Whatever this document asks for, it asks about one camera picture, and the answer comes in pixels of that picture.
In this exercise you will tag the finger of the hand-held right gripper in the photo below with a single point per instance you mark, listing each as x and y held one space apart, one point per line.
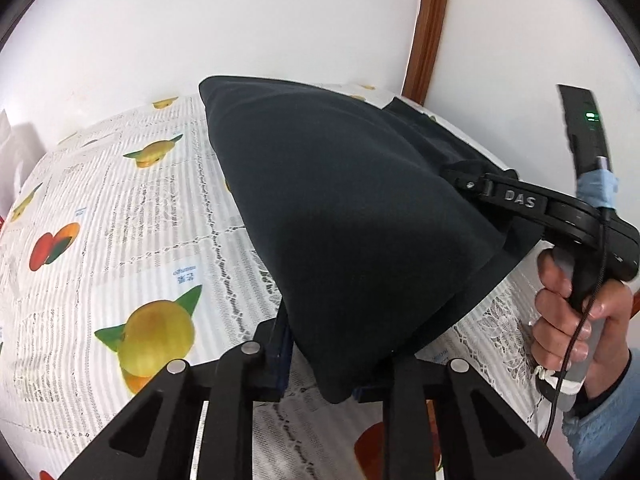
515 199

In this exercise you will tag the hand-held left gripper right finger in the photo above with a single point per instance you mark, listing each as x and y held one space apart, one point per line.
372 394

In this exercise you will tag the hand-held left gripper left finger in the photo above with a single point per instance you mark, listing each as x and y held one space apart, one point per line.
286 360

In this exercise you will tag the black t-shirt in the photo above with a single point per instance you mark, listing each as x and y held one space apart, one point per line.
340 210

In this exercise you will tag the person's right forearm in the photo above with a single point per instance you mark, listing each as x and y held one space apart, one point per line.
605 435

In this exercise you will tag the person's right hand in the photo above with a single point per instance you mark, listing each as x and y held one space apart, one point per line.
550 330

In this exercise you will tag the fruit print tablecloth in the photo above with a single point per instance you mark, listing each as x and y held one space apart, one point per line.
125 240

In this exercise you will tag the white paper bag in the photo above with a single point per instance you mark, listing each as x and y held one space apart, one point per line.
10 150

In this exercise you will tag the brown wooden door frame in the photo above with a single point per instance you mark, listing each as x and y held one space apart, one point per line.
427 35

